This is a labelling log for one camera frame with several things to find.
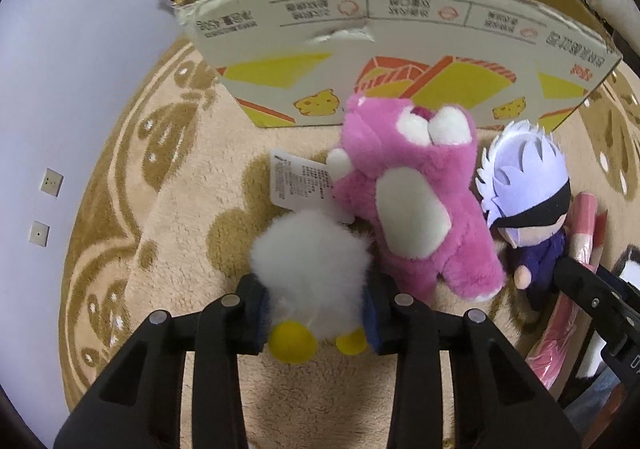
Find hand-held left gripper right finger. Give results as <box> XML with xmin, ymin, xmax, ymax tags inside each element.
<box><xmin>362</xmin><ymin>276</ymin><xmax>583</xmax><ymax>449</ymax></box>

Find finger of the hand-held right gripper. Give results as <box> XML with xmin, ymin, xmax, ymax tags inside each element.
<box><xmin>554</xmin><ymin>256</ymin><xmax>626</xmax><ymax>317</ymax></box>

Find pink plush bear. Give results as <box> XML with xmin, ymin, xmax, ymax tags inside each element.
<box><xmin>326</xmin><ymin>93</ymin><xmax>507</xmax><ymax>303</ymax></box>

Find beige patterned rug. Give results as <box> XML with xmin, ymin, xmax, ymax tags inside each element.
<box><xmin>57</xmin><ymin>36</ymin><xmax>640</xmax><ymax>449</ymax></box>

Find pink plastic packet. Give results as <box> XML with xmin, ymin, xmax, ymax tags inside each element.
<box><xmin>525</xmin><ymin>193</ymin><xmax>609</xmax><ymax>391</ymax></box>

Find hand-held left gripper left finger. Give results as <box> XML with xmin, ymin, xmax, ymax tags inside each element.
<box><xmin>52</xmin><ymin>274</ymin><xmax>273</xmax><ymax>449</ymax></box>

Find white-haired plush doll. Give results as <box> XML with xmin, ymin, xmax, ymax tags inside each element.
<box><xmin>474</xmin><ymin>119</ymin><xmax>574</xmax><ymax>313</ymax></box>

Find white fluffy plush duck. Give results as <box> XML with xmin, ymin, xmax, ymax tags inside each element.
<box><xmin>249</xmin><ymin>208</ymin><xmax>374</xmax><ymax>363</ymax></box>

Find printed cardboard box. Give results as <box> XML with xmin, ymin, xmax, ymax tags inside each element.
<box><xmin>174</xmin><ymin>0</ymin><xmax>624</xmax><ymax>131</ymax></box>

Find white wall socket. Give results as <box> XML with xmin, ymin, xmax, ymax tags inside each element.
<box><xmin>40</xmin><ymin>168</ymin><xmax>65</xmax><ymax>198</ymax></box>
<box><xmin>28</xmin><ymin>221</ymin><xmax>51</xmax><ymax>246</ymax></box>

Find white paper tag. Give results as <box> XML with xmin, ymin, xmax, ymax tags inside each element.
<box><xmin>269</xmin><ymin>152</ymin><xmax>357</xmax><ymax>225</ymax></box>

